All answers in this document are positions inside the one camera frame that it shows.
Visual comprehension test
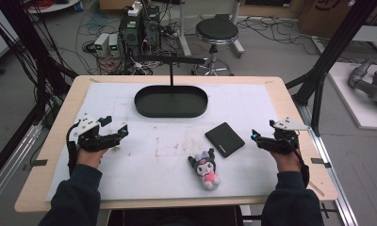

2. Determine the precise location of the person's lap dark clothing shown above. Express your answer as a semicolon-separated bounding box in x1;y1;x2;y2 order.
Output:
107;205;245;226

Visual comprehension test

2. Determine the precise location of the white table mat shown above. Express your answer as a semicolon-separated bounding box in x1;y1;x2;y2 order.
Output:
45;82;281;202

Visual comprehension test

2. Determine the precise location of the round white table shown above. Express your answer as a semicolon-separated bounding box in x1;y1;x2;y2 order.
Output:
25;0;81;15

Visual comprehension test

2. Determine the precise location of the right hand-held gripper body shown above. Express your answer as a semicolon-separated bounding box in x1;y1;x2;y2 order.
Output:
265;117;312;155

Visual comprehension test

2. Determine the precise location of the black tape piece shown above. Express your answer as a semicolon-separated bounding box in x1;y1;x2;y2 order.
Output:
310;157;333;170
22;158;49;172

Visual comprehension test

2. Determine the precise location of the person's left hand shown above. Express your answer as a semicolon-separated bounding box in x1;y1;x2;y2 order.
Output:
75;146;109;170

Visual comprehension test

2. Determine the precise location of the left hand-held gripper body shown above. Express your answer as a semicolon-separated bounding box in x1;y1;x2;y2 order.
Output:
71;114;115;153

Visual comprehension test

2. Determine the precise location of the tangle of floor cables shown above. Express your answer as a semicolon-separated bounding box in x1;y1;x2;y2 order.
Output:
236;16;360;64

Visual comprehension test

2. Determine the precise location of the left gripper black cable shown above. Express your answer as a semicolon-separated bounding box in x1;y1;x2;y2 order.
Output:
66;122;81;177

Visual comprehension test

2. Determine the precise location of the person's right hand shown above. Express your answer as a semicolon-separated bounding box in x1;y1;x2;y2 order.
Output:
269;148;303;174

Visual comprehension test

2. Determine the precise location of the brown cardboard box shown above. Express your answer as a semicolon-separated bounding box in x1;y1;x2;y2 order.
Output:
297;0;361;40

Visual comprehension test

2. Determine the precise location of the black and pink plush doll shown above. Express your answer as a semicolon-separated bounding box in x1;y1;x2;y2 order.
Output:
187;148;222;192

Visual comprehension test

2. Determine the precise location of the black computer tower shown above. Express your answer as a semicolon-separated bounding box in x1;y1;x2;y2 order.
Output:
141;5;162;54
118;12;144;58

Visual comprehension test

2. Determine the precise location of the white power strip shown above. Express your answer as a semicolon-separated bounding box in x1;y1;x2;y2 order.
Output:
127;1;144;18

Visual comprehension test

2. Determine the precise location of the white floor board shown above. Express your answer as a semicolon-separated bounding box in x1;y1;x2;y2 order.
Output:
327;61;377;132

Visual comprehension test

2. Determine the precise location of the black round stool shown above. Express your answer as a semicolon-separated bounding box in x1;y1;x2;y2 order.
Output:
190;16;246;77

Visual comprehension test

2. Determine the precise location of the black oval tray with stand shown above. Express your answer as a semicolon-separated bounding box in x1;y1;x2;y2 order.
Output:
134;54;209;119

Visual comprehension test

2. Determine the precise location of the aluminium rail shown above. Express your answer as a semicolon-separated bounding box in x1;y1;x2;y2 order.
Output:
297;103;360;226
0;122;43;211

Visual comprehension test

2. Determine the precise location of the black metal frame stand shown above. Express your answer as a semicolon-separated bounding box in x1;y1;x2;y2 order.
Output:
0;0;79;186
285;0;377;137

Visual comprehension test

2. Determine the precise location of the grey power supply unit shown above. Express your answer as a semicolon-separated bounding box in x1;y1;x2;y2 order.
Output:
107;33;122;58
93;32;111;58

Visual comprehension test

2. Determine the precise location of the black rectangular box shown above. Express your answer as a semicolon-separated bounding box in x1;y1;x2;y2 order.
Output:
204;121;246;159

